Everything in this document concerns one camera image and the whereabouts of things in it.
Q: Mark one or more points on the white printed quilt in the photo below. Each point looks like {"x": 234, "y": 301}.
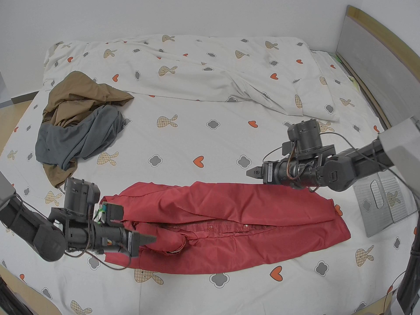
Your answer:
{"x": 197, "y": 67}

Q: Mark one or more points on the grey garment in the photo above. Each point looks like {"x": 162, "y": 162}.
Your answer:
{"x": 85, "y": 136}

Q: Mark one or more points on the clear plastic box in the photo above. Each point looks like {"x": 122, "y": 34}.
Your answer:
{"x": 377, "y": 215}

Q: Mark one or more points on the brown garment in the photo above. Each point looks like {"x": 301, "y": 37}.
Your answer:
{"x": 78, "y": 90}

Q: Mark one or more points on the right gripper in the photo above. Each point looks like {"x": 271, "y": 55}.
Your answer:
{"x": 285, "y": 174}

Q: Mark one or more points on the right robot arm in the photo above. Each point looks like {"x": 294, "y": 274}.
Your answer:
{"x": 341, "y": 174}

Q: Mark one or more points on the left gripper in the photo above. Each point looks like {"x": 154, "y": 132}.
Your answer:
{"x": 111, "y": 240}

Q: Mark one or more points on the bed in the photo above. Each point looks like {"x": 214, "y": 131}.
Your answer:
{"x": 213, "y": 133}

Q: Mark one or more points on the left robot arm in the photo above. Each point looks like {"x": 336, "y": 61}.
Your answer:
{"x": 36, "y": 228}

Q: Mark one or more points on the red shirt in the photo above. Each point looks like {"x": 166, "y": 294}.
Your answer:
{"x": 246, "y": 208}

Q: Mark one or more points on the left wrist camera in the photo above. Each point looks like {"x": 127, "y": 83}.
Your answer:
{"x": 113, "y": 212}

